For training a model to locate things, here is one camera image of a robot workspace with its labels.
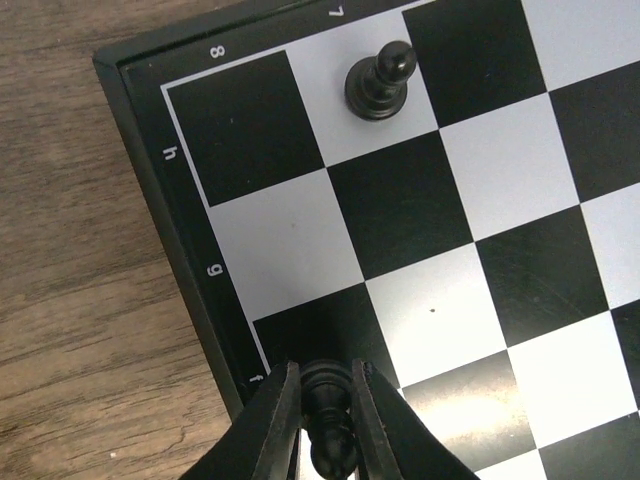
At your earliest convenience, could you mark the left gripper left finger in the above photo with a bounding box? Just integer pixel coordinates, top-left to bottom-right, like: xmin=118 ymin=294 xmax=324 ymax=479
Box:
xmin=181 ymin=362 xmax=300 ymax=480

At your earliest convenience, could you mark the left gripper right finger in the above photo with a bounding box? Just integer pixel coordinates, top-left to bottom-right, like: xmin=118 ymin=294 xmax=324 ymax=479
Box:
xmin=351 ymin=359 xmax=477 ymax=480

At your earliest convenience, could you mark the black bishop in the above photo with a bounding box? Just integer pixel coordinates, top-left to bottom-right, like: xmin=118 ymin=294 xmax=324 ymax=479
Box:
xmin=300 ymin=360 xmax=357 ymax=479

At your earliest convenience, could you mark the black pawn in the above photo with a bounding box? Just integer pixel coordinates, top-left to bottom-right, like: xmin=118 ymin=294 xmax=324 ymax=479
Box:
xmin=344 ymin=40 xmax=417 ymax=121

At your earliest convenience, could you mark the black white chessboard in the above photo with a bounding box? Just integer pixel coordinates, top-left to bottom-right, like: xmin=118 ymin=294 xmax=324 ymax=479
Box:
xmin=93 ymin=1 xmax=639 ymax=479

